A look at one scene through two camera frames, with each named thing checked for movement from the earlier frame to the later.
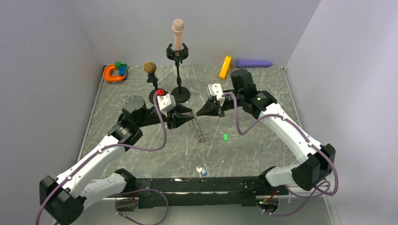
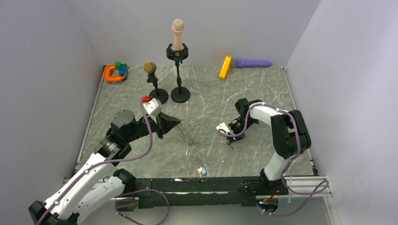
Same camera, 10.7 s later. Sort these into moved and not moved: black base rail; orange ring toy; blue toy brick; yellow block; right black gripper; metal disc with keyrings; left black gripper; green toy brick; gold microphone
Moved: left black gripper; right black gripper; metal disc with keyrings
Not moved: blue toy brick; orange ring toy; gold microphone; yellow block; black base rail; green toy brick
